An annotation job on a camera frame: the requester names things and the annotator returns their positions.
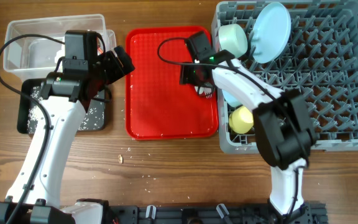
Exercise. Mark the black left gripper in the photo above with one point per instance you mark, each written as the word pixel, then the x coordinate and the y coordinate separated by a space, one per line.
pixel 117 70

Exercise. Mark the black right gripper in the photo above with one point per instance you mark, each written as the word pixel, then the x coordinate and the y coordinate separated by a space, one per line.
pixel 188 76

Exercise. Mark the pink plastic fork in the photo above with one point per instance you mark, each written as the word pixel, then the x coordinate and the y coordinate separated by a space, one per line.
pixel 208 92

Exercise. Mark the light blue bowl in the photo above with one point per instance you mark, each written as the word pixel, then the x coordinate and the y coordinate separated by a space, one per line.
pixel 231 100

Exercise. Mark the green bowl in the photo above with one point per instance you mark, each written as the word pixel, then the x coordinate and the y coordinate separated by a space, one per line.
pixel 233 39

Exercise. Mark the yellow plastic cup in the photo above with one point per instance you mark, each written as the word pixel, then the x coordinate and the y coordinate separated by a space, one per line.
pixel 241 120

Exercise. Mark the light blue plate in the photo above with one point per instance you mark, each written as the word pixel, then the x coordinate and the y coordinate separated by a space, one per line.
pixel 271 32

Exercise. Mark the cream plastic spoon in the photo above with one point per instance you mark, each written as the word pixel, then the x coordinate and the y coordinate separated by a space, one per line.
pixel 199 90

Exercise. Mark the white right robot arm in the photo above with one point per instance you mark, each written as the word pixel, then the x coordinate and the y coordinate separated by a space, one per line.
pixel 283 129

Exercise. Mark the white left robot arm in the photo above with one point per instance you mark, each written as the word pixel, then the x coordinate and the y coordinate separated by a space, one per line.
pixel 35 194

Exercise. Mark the black waste tray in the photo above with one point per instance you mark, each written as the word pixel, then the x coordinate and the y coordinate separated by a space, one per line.
pixel 32 88

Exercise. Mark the grey dishwasher rack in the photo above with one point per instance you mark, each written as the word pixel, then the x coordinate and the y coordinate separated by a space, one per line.
pixel 321 61

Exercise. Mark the red plastic tray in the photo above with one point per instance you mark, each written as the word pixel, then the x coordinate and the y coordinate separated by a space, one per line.
pixel 157 106

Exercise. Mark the food leftovers rice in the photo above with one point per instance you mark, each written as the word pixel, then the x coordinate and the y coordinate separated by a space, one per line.
pixel 93 120

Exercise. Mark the clear plastic bin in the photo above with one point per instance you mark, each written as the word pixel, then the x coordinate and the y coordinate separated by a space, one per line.
pixel 35 57

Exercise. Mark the food scrap on table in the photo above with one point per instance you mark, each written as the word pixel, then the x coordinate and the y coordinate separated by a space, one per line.
pixel 120 159

